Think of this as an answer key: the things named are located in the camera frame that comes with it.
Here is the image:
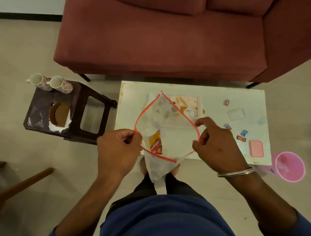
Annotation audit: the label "pink container lid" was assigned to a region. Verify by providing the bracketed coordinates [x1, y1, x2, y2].
[249, 140, 264, 158]

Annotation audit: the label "person's right forearm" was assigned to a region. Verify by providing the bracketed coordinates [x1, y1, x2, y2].
[226, 170, 311, 236]

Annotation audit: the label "person's left forearm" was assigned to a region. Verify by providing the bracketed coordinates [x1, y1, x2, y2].
[48, 170, 124, 236]

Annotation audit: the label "red sofa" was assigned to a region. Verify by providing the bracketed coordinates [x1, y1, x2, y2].
[53, 0, 311, 89]

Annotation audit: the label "person's leg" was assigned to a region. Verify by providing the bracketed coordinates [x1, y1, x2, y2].
[110, 157, 157, 212]
[165, 164, 202, 197]

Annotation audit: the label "dark brown stool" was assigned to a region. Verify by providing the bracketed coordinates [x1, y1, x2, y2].
[23, 78, 118, 146]

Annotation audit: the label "clear red-sealed zip bag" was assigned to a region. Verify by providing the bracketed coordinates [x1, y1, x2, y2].
[134, 90, 201, 184]

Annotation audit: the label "silver bangle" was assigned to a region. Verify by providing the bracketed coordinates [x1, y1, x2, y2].
[217, 167, 256, 178]

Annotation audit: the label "person's blue shirt torso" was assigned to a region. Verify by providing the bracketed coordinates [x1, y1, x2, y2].
[99, 194, 236, 236]

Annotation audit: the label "brown wooden napkin holder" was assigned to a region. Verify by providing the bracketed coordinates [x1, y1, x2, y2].
[49, 103, 71, 128]

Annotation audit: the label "clear plastic film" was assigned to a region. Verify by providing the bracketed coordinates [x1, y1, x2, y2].
[27, 109, 44, 127]

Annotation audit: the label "red yellow snack packet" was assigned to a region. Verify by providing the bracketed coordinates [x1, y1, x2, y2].
[148, 129, 163, 155]

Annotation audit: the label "floral mug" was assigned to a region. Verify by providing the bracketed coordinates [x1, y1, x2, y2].
[26, 73, 53, 92]
[46, 76, 74, 95]

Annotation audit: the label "white leaf print tray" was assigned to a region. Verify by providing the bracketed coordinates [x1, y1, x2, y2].
[145, 93, 206, 127]

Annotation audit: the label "pink plastic bin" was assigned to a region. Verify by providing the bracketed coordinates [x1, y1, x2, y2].
[256, 151, 306, 183]

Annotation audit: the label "person's left hand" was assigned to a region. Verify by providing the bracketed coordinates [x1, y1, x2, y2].
[97, 129, 143, 180]

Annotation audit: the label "person's right hand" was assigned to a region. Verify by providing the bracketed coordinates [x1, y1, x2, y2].
[192, 117, 251, 174]

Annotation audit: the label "white paper napkins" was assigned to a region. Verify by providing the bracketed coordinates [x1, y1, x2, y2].
[48, 109, 73, 133]

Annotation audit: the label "person's left leg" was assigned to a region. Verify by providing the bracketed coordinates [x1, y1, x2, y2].
[110, 157, 157, 212]

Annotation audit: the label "person's right leg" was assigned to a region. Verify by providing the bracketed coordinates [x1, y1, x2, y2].
[165, 164, 202, 197]

